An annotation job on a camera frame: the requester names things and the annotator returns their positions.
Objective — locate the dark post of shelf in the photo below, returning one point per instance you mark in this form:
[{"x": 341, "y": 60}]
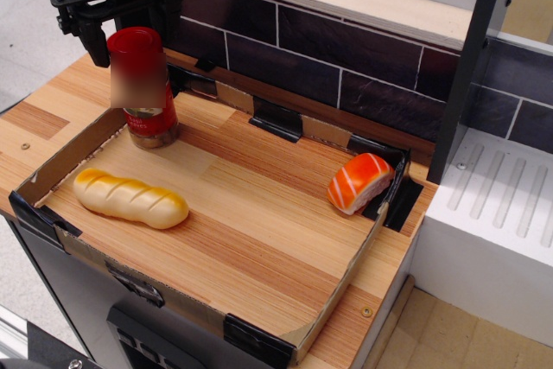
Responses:
[{"x": 454, "y": 122}]

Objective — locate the cardboard fence with black tape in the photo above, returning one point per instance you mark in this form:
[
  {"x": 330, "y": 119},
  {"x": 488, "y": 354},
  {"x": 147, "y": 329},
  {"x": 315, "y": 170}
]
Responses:
[{"x": 264, "y": 271}]

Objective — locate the brass screw at right front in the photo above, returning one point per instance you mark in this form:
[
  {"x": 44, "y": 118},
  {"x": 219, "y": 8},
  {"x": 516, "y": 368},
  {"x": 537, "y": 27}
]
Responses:
[{"x": 366, "y": 312}]

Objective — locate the toy bread loaf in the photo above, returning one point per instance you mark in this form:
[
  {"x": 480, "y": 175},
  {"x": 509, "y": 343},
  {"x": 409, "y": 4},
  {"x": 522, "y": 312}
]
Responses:
[{"x": 129, "y": 199}]

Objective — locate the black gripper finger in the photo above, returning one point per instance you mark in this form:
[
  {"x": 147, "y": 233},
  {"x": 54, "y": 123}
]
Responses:
[
  {"x": 93, "y": 39},
  {"x": 165, "y": 17}
]

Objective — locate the toy salmon nigiri sushi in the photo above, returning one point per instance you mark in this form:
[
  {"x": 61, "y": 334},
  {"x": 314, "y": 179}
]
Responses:
[{"x": 359, "y": 181}]

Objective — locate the basil bottle with red cap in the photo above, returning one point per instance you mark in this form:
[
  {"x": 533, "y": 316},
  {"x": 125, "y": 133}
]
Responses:
[{"x": 140, "y": 86}]

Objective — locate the white dish drainer block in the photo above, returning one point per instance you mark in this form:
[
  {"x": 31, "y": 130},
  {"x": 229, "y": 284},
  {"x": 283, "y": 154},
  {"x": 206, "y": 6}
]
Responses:
[{"x": 485, "y": 244}]

